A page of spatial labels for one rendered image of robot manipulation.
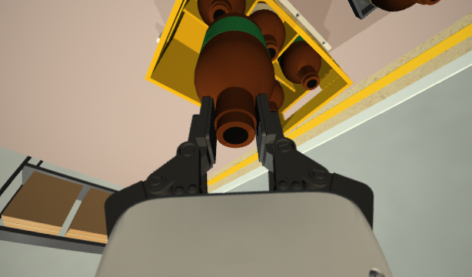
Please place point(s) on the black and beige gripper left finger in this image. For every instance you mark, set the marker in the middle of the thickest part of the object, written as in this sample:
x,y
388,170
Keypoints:
x,y
186,173

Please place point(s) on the dark grey tray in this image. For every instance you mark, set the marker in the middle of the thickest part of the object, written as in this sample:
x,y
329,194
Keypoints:
x,y
360,8

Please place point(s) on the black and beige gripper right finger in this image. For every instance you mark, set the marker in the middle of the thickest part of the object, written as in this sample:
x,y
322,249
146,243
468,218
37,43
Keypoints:
x,y
290,169

